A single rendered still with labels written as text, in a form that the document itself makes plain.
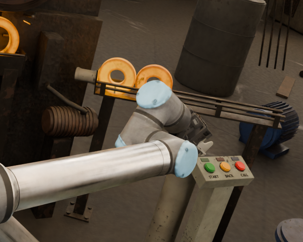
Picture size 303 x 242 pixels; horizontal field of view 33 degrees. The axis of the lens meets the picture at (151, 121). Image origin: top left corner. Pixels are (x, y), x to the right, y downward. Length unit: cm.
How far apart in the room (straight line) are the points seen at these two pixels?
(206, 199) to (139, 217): 71
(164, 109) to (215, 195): 65
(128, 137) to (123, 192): 141
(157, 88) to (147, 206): 139
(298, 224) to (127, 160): 114
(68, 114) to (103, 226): 59
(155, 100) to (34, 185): 48
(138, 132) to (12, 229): 40
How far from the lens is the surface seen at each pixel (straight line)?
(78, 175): 106
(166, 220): 212
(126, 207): 265
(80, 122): 219
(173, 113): 142
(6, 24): 212
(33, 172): 101
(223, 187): 195
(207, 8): 452
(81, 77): 220
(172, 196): 207
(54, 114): 215
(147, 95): 138
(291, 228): 211
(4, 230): 117
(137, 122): 137
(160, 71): 216
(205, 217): 199
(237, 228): 281
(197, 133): 154
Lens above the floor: 141
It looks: 22 degrees down
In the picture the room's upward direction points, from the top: 17 degrees clockwise
